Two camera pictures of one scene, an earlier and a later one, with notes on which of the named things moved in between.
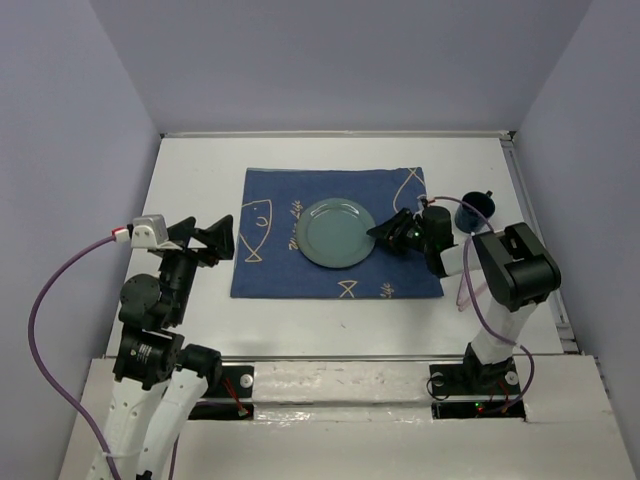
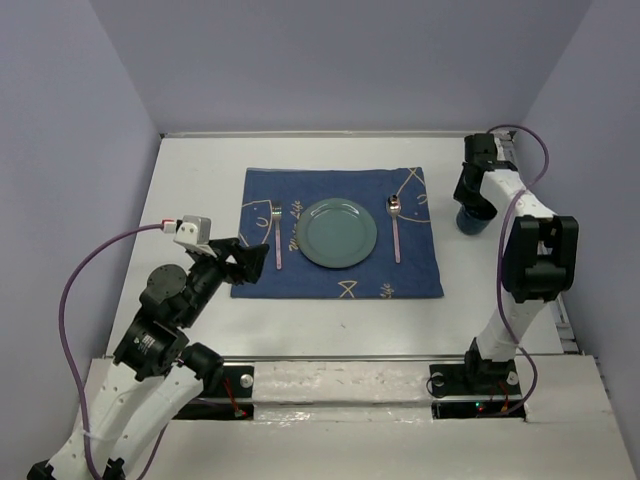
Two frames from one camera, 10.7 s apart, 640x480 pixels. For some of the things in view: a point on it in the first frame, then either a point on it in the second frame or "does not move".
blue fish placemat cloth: [269, 262] does not move
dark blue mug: [468, 219] does not move
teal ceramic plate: [332, 233] does not move
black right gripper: [386, 230] → [460, 183]
